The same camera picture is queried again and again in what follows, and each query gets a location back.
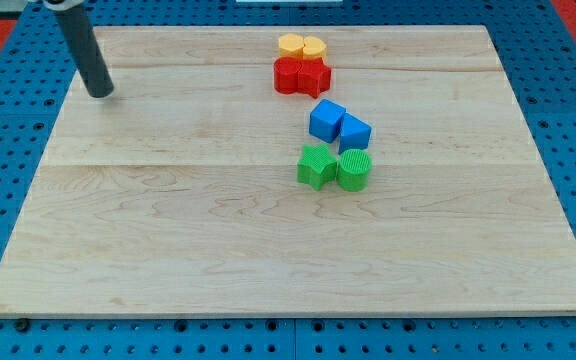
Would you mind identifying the red star block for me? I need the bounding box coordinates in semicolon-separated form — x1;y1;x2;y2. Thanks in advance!
297;58;332;98

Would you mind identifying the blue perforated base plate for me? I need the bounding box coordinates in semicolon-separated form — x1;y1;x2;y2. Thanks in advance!
0;1;576;359

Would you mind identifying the yellow hexagon block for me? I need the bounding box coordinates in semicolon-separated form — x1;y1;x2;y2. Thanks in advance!
278;33;304;59

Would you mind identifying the red cylinder block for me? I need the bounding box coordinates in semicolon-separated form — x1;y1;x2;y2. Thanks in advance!
273;57;302;94

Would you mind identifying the green cylinder block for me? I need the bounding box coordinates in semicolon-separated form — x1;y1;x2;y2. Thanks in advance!
337;149;372;192

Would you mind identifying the blue triangle block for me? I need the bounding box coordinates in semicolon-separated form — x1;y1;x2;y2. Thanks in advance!
338;113;372;154

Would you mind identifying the blue cube block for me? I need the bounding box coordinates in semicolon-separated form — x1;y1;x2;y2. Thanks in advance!
309;99;346;143

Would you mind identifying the yellow heart block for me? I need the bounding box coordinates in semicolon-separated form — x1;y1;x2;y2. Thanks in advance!
302;36;328;60

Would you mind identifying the grey cylindrical robot arm rod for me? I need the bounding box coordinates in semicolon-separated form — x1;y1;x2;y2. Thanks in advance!
44;0;114;98

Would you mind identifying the light wooden board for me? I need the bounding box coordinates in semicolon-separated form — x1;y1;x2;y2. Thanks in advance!
0;26;576;319

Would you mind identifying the green star block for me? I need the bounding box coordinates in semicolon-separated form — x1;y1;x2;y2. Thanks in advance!
297;144;338;191

